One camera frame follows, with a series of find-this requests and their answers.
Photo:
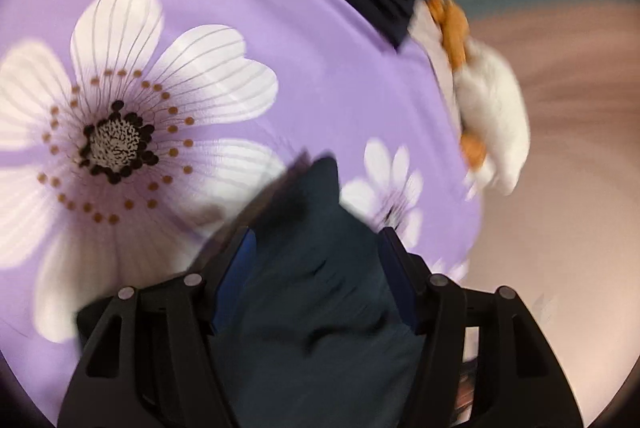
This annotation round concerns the dark teal garment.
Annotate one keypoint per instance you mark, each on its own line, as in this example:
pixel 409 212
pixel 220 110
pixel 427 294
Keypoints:
pixel 320 308

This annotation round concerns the purple floral bed sheet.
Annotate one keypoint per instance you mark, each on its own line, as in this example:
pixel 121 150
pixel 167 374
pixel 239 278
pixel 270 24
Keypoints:
pixel 310 58

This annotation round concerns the white and orange plush blanket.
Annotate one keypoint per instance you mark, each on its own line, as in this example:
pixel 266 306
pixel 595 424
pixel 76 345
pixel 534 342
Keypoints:
pixel 492 108

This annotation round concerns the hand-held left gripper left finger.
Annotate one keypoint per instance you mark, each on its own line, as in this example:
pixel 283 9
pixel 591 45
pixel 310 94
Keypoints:
pixel 234 280

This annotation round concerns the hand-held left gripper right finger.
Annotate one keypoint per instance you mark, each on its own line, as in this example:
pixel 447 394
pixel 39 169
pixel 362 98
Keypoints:
pixel 400 280

